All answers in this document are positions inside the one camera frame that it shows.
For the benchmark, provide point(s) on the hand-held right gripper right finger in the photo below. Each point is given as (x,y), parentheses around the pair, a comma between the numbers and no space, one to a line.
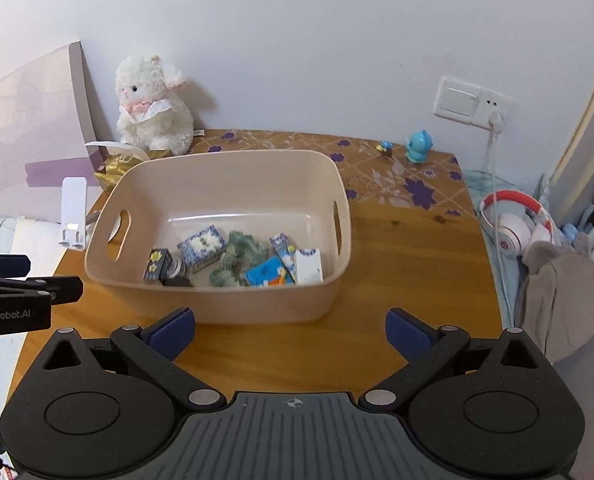
(406,332)

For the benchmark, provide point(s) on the grey cloth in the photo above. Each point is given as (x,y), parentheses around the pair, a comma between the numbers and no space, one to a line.
(557,300)

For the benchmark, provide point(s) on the blue cartoon tissue pack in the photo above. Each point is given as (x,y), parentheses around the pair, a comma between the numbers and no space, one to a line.
(269,272)

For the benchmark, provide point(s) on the small black box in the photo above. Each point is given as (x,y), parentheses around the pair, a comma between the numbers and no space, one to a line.
(177,282)

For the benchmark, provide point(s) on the purple floral table cover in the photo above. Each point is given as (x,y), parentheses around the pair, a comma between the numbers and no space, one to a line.
(287,140)

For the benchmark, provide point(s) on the long cartoon patterned box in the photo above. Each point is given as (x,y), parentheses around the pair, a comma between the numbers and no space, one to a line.
(282,247)

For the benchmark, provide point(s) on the pink purple flat board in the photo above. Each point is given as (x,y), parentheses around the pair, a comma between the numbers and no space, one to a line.
(27,125)

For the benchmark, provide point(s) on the light blue cloth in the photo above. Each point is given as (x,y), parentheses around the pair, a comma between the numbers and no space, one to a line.
(482,182)

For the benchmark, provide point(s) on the gold tissue pack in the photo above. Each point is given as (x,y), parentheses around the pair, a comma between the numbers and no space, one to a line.
(114,170)

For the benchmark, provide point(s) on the red white headphones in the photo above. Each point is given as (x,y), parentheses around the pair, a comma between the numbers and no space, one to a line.
(512,230)

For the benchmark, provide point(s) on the white wall switch outlet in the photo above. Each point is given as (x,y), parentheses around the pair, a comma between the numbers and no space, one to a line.
(472,102)

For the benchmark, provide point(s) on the grey-green cloth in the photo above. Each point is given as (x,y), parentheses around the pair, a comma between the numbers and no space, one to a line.
(234,260)

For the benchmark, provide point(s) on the blue white patterned packet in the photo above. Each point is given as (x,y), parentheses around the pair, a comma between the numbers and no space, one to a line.
(202,247)

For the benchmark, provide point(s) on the white plush lamb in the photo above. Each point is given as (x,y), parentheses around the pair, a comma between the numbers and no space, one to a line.
(147,110)

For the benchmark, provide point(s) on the white phone stand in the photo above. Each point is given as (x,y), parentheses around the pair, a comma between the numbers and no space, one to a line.
(73,200)

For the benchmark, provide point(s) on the beige plastic storage bin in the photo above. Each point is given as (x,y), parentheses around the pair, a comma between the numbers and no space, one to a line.
(257,305)

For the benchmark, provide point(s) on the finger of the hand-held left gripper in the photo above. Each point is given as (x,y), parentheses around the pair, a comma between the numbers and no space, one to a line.
(2,265)
(52,290)

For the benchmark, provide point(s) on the round silver tin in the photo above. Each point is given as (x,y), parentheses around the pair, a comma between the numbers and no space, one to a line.
(178,267)

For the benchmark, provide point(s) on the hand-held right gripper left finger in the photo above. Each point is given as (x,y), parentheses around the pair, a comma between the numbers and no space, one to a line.
(172,332)

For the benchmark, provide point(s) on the blue toy figure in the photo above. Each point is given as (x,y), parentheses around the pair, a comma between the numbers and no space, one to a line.
(419,146)

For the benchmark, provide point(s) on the small white box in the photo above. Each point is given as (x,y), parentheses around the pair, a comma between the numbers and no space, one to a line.
(309,266)

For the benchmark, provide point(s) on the star patterned small box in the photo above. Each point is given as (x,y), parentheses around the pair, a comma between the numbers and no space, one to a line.
(157,265)

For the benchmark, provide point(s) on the small blue yellow figurine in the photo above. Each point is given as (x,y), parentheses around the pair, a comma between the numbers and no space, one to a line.
(386,149)

